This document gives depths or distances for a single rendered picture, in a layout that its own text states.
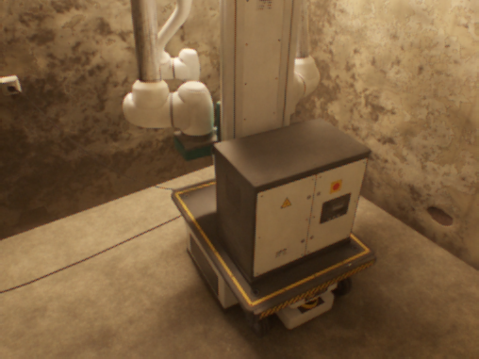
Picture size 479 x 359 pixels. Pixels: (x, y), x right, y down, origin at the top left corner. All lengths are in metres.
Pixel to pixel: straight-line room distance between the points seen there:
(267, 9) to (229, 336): 1.44
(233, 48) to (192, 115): 0.36
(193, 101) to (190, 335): 1.07
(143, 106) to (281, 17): 0.69
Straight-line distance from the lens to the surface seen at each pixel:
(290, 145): 1.61
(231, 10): 1.57
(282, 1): 1.68
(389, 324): 2.12
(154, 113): 1.77
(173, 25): 1.90
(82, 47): 2.33
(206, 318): 2.01
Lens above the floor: 1.63
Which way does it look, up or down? 34 degrees down
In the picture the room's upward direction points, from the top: 2 degrees clockwise
